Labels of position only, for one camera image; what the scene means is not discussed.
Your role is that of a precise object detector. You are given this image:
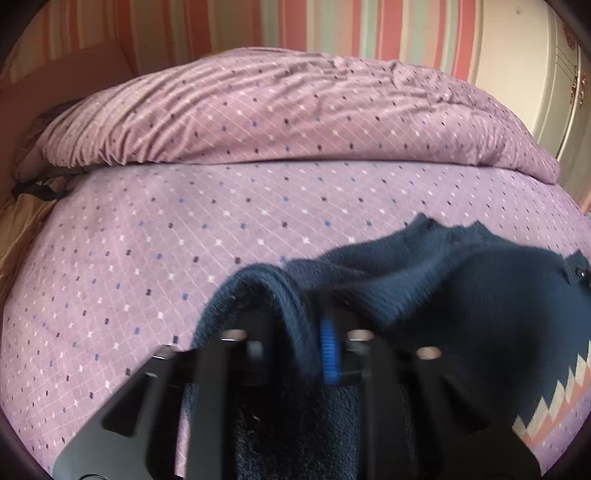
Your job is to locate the white wardrobe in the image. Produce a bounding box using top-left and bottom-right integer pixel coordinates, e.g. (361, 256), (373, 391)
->
(480, 0), (591, 214)

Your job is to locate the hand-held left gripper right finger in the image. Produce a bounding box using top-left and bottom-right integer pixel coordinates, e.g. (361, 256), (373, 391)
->
(318, 318), (542, 480)

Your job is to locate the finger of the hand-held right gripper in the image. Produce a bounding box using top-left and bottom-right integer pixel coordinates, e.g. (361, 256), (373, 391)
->
(564, 249), (591, 289)

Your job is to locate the tan cloth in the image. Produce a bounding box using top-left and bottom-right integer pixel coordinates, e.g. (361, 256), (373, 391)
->
(0, 194), (62, 283)

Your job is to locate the purple dotted quilt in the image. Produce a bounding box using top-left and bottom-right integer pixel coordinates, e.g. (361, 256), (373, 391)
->
(11, 46), (562, 184)

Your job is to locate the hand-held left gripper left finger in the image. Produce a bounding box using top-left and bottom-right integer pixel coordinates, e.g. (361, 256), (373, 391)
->
(53, 318), (279, 480)

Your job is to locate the purple dotted bed sheet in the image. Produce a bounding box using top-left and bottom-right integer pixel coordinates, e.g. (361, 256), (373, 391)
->
(0, 159), (591, 476)

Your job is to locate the pink headboard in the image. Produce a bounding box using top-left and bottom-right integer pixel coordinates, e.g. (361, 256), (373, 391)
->
(0, 39), (140, 112)

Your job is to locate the navy diamond-pattern knit sweater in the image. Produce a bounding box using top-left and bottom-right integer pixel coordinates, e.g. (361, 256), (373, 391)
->
(182, 213), (591, 480)

